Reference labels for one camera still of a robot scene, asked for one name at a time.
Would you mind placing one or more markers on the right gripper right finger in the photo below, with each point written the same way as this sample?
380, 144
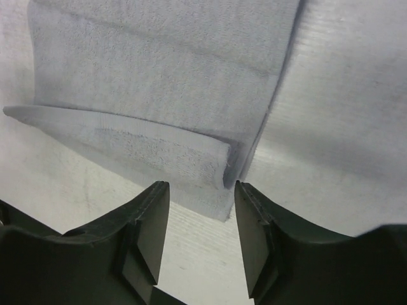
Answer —
290, 260

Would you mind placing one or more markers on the grey panda towel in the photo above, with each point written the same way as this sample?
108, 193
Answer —
160, 90

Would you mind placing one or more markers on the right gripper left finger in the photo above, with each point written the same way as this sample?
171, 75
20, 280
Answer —
114, 259

